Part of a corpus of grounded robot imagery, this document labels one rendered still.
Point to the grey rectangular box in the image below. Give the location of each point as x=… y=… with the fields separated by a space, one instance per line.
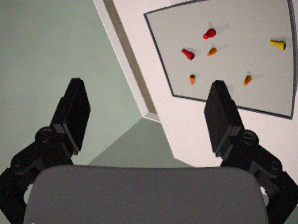
x=244 y=29

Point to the orange wire connector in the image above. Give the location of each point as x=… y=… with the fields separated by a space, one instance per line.
x=212 y=51
x=192 y=78
x=247 y=80

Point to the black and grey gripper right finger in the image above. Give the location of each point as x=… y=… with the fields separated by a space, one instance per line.
x=228 y=135

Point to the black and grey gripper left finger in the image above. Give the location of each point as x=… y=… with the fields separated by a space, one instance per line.
x=53 y=146

